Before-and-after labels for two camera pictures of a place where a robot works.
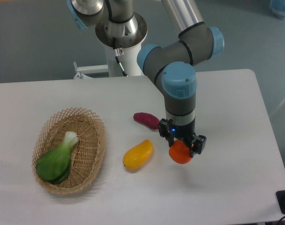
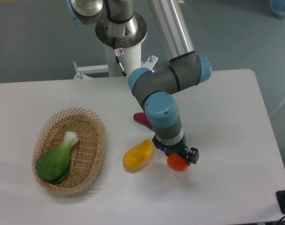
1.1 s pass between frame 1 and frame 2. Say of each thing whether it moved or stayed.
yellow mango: stayed
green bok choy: stayed
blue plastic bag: stayed
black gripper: moved
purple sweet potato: stayed
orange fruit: moved
